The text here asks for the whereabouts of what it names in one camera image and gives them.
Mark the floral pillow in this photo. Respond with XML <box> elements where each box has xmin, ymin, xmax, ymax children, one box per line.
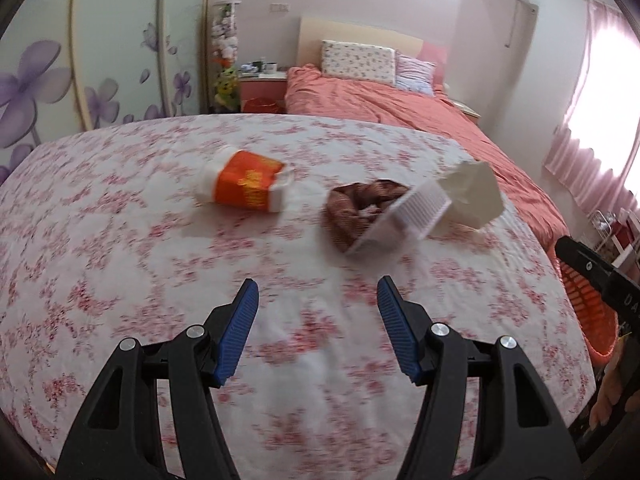
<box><xmin>320</xmin><ymin>40</ymin><xmax>397</xmax><ymax>86</ymax></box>

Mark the wardrobe with purple flowers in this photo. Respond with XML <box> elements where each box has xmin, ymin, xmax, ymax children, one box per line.
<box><xmin>0</xmin><ymin>0</ymin><xmax>211</xmax><ymax>186</ymax></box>

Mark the brown patterned cloth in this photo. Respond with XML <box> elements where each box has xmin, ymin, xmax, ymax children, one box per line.
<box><xmin>325</xmin><ymin>180</ymin><xmax>411</xmax><ymax>253</ymax></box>

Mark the white air conditioner pipe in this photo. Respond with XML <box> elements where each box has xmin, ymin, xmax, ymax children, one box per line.
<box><xmin>505</xmin><ymin>0</ymin><xmax>538</xmax><ymax>48</ymax></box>

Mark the orange plastic laundry basket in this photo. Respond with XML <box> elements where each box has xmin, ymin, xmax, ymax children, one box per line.
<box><xmin>557</xmin><ymin>255</ymin><xmax>621</xmax><ymax>363</ymax></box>

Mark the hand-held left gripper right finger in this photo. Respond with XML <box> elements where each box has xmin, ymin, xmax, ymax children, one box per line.
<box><xmin>376</xmin><ymin>275</ymin><xmax>583</xmax><ymax>480</ymax></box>

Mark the striped pillow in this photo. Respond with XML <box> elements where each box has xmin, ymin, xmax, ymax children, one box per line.
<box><xmin>395</xmin><ymin>54</ymin><xmax>436</xmax><ymax>96</ymax></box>

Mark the white wire rack trolley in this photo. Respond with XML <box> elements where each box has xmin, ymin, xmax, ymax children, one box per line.
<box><xmin>590</xmin><ymin>210</ymin><xmax>616</xmax><ymax>251</ymax></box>

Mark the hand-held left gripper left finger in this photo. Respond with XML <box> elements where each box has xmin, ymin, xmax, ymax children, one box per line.
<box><xmin>57</xmin><ymin>278</ymin><xmax>260</xmax><ymax>480</ymax></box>

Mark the pink floral tablecloth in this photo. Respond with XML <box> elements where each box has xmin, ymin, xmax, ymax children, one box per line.
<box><xmin>0</xmin><ymin>112</ymin><xmax>598</xmax><ymax>480</ymax></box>

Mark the hanging stuffed toy organizer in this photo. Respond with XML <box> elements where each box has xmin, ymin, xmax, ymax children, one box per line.
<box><xmin>210</xmin><ymin>2</ymin><xmax>241</xmax><ymax>111</ymax></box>

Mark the beige and pink headboard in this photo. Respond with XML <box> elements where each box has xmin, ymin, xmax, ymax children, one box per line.
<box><xmin>299</xmin><ymin>16</ymin><xmax>448</xmax><ymax>86</ymax></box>

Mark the pink curtain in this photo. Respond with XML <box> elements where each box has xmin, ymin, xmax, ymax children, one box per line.
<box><xmin>542</xmin><ymin>0</ymin><xmax>640</xmax><ymax>216</ymax></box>

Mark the person's right hand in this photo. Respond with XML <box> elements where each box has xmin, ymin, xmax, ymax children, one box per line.
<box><xmin>589</xmin><ymin>355</ymin><xmax>624</xmax><ymax>430</ymax></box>

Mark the white shelf rack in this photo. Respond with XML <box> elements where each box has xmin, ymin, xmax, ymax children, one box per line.
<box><xmin>612</xmin><ymin>207</ymin><xmax>640</xmax><ymax>268</ymax></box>

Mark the white paper carton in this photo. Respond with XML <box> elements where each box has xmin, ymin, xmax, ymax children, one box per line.
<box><xmin>425</xmin><ymin>160</ymin><xmax>505</xmax><ymax>236</ymax></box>

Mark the pink nightstand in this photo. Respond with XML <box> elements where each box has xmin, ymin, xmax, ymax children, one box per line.
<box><xmin>237</xmin><ymin>70</ymin><xmax>290</xmax><ymax>114</ymax></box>

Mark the bed with orange duvet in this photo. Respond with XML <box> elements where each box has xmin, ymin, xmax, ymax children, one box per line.
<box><xmin>284</xmin><ymin>64</ymin><xmax>571</xmax><ymax>256</ymax></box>

